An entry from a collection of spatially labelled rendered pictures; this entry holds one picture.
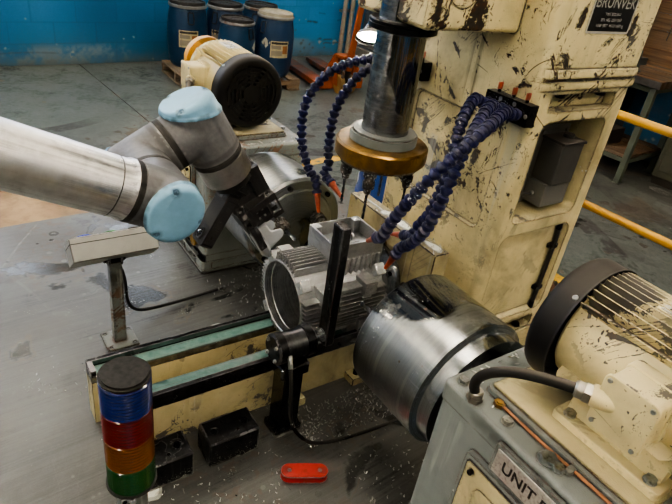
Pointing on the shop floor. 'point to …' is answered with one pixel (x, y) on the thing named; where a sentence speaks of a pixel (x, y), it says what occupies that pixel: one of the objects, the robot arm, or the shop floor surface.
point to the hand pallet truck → (332, 63)
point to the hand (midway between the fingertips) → (263, 253)
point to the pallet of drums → (236, 20)
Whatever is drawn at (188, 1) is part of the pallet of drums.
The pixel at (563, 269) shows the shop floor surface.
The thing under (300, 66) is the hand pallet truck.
